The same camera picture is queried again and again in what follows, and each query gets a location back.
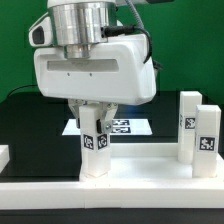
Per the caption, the white front obstacle bar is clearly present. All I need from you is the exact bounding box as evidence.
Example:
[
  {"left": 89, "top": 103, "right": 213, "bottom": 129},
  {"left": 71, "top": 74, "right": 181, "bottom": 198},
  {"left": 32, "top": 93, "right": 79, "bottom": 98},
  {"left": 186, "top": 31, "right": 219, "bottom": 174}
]
[{"left": 0, "top": 180, "right": 224, "bottom": 210}]

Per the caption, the white marker tag plate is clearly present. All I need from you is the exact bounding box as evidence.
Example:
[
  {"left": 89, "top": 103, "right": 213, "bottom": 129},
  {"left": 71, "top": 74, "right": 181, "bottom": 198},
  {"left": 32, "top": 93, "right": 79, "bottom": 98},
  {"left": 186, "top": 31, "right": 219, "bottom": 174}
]
[{"left": 62, "top": 119, "right": 152, "bottom": 136}]

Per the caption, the white desk top tray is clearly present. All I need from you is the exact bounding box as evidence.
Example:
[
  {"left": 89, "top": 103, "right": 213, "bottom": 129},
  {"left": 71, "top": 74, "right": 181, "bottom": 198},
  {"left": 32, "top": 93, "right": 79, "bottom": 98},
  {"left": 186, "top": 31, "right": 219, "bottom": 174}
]
[{"left": 78, "top": 143, "right": 224, "bottom": 184}]

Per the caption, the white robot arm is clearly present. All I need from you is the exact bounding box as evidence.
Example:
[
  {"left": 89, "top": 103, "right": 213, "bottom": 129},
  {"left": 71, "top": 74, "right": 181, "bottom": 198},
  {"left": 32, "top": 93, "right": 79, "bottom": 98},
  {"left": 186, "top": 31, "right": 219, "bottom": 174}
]
[{"left": 29, "top": 0, "right": 156, "bottom": 133}]

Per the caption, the white obstacle bar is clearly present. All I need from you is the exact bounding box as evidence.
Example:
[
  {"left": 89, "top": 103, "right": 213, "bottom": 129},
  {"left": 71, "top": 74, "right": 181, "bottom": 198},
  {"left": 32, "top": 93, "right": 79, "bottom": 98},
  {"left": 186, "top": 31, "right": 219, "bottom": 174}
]
[
  {"left": 0, "top": 180, "right": 224, "bottom": 210},
  {"left": 0, "top": 145, "right": 10, "bottom": 173}
]

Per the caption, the black cable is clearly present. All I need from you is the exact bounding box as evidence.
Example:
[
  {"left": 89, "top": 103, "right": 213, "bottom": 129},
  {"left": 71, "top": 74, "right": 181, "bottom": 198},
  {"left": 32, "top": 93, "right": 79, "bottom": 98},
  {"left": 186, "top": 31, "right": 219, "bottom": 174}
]
[{"left": 6, "top": 83, "right": 39, "bottom": 99}]

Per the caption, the white left obstacle bar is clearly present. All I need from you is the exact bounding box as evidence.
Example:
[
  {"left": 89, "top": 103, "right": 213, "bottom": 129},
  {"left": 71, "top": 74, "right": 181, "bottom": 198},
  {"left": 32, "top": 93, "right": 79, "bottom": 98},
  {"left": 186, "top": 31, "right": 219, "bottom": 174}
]
[{"left": 0, "top": 145, "right": 10, "bottom": 173}]

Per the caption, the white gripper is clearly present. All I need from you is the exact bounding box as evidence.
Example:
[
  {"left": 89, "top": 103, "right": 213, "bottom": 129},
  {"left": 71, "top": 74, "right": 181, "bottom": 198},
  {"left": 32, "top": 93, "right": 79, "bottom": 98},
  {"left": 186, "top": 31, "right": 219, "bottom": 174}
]
[{"left": 34, "top": 34, "right": 156, "bottom": 134}]

